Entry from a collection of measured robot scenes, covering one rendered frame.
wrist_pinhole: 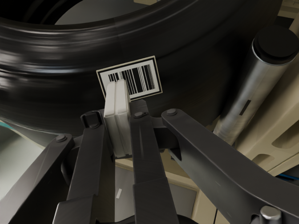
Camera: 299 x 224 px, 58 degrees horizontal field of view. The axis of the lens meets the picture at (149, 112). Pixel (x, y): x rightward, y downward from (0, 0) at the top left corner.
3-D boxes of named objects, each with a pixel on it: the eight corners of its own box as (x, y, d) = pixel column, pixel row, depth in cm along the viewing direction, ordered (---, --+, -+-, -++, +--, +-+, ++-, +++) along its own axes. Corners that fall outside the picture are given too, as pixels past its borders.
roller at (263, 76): (232, 137, 59) (228, 156, 58) (212, 131, 60) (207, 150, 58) (304, 28, 27) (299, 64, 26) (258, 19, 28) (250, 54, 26)
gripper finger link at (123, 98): (115, 113, 16) (128, 110, 16) (116, 80, 22) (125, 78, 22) (127, 156, 17) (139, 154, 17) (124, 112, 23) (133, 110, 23)
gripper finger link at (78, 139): (113, 164, 15) (60, 177, 15) (114, 125, 20) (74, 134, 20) (106, 142, 14) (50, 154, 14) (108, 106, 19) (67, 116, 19)
